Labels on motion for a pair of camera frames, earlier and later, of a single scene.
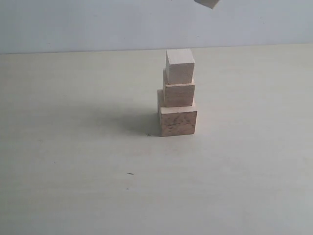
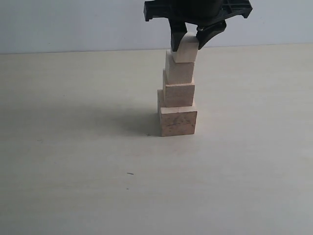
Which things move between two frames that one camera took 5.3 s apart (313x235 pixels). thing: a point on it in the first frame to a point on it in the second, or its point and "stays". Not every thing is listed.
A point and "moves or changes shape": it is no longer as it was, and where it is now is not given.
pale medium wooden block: (180, 66) stays
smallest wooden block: (209, 3) moves or changes shape
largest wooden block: (175, 121) stays
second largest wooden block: (178, 95) stays
